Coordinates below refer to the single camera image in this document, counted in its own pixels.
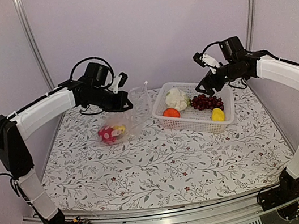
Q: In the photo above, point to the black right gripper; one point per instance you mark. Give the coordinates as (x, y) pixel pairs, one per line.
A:
(205, 82)

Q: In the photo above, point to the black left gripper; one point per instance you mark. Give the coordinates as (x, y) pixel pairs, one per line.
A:
(120, 106)

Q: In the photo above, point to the yellow banana toy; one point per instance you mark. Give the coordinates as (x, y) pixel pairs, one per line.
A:
(120, 129)

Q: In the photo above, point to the clear zip top bag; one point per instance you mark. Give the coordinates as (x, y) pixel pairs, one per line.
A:
(133, 119)

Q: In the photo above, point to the white cauliflower toy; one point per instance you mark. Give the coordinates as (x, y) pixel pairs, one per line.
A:
(177, 99)

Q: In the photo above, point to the yellow lemon toy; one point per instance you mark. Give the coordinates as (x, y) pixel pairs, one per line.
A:
(217, 115)

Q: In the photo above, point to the red toy pepper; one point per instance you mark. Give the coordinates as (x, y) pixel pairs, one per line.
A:
(108, 135)

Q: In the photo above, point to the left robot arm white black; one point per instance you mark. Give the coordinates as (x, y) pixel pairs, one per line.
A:
(98, 86)

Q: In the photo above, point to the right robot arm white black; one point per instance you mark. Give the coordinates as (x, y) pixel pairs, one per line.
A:
(245, 64)

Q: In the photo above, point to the dark red grapes toy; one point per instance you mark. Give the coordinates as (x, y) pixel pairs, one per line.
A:
(201, 102)

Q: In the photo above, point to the white plastic basket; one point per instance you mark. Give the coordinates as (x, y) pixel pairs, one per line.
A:
(191, 119)

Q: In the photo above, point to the orange toy fruit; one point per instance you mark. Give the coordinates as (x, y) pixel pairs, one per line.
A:
(171, 112)

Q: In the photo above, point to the floral table cloth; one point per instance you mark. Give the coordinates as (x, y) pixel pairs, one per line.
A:
(163, 167)

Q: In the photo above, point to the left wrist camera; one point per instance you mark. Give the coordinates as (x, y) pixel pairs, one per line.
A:
(118, 82)

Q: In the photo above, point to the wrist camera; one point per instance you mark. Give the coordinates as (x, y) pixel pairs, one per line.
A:
(118, 82)
(204, 60)

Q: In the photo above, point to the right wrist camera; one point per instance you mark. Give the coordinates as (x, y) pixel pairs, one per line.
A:
(204, 60)

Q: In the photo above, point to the left aluminium frame post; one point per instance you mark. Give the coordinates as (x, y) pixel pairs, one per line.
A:
(19, 7)

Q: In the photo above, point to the aluminium frame post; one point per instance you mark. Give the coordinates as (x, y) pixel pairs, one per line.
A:
(19, 7)
(249, 3)

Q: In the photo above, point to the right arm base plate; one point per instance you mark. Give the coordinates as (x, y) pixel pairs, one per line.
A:
(272, 197)

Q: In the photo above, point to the right aluminium frame post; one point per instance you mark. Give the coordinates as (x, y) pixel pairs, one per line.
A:
(249, 3)

